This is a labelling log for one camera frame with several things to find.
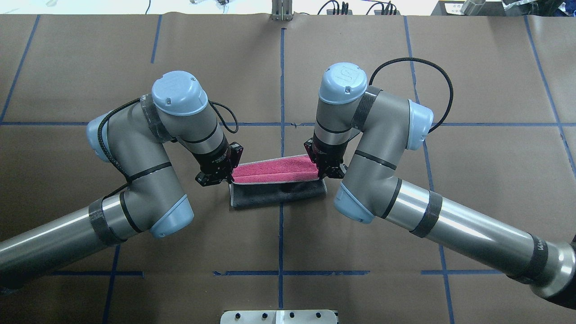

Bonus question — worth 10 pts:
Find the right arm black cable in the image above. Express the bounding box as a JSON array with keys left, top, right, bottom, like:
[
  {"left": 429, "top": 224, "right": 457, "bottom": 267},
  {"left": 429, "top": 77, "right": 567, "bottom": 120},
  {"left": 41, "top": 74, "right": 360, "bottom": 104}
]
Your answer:
[{"left": 368, "top": 57, "right": 454, "bottom": 134}]

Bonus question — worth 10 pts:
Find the pink and grey towel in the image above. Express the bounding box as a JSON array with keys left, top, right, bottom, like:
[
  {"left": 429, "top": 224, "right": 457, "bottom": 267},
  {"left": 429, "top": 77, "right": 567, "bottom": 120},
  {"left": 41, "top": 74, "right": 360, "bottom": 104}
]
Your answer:
[{"left": 229, "top": 154, "right": 327, "bottom": 209}]

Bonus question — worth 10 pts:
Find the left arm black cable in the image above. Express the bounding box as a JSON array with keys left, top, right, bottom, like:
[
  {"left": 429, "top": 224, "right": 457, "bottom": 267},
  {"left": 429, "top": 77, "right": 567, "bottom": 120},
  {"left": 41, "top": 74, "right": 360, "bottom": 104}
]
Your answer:
[{"left": 98, "top": 98, "right": 239, "bottom": 198}]

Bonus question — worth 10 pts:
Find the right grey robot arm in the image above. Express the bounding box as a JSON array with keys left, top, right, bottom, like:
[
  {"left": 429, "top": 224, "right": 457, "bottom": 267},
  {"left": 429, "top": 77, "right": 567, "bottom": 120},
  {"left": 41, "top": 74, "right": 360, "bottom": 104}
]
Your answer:
[{"left": 304, "top": 62, "right": 576, "bottom": 309}]

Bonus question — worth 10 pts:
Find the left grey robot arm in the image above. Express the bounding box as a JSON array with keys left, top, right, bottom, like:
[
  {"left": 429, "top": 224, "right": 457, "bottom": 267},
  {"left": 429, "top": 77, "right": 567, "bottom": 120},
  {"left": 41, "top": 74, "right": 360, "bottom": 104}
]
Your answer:
[{"left": 0, "top": 71, "right": 243, "bottom": 295}]

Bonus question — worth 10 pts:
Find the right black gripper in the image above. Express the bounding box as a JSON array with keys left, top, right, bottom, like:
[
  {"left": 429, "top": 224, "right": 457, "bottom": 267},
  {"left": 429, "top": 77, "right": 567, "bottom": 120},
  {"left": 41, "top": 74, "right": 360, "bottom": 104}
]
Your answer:
[{"left": 304, "top": 138, "right": 347, "bottom": 179}]

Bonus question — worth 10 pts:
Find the brown paper table cover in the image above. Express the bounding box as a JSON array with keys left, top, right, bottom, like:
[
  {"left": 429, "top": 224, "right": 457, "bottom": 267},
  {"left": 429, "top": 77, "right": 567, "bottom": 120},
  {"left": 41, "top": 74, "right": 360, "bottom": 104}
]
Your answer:
[{"left": 1, "top": 13, "right": 575, "bottom": 324}]

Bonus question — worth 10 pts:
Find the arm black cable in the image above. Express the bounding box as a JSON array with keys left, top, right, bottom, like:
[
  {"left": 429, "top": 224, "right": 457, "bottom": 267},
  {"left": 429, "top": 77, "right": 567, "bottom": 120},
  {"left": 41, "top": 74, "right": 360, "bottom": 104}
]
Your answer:
[
  {"left": 368, "top": 57, "right": 454, "bottom": 134},
  {"left": 98, "top": 98, "right": 239, "bottom": 198}
]

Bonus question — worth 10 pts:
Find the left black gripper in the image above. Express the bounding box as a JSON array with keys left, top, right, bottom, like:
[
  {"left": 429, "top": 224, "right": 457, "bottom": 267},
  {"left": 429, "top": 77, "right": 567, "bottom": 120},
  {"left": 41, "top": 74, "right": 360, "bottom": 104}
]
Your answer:
[{"left": 195, "top": 141, "right": 243, "bottom": 187}]

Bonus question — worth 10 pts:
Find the metal mounting plate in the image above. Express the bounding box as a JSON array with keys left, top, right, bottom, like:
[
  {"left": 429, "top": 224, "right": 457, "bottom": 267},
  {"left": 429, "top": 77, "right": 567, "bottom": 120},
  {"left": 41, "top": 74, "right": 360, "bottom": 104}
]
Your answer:
[{"left": 220, "top": 309, "right": 339, "bottom": 324}]

